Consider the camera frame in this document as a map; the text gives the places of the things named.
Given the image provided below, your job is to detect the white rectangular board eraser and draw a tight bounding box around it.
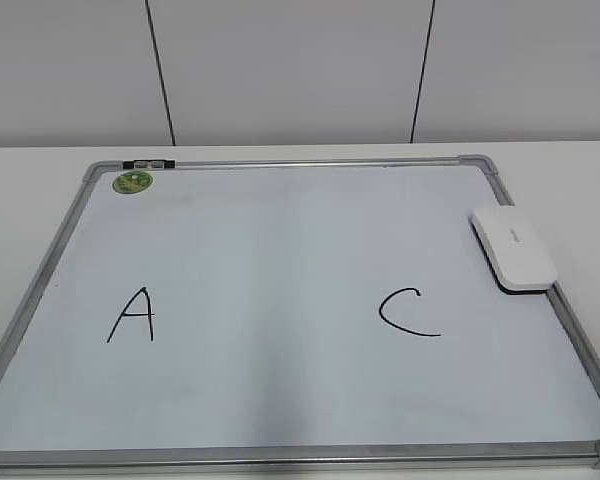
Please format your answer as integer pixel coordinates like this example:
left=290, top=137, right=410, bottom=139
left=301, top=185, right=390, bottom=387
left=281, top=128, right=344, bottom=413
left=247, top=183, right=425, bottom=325
left=470, top=205, right=558, bottom=294

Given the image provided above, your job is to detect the white framed whiteboard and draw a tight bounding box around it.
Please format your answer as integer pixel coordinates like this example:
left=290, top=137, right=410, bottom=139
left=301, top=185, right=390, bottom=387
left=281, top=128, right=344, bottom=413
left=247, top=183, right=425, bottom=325
left=0, top=155, right=600, bottom=475

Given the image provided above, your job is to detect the black silver board clip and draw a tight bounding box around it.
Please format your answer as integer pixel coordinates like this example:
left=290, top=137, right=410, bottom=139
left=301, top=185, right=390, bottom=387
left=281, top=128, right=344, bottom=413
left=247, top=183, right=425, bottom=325
left=122, top=159, right=176, bottom=170

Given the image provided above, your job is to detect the round green magnet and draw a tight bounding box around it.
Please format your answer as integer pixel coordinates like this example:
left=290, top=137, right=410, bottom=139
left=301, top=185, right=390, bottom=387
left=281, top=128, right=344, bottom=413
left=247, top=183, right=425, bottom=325
left=112, top=170, right=153, bottom=195

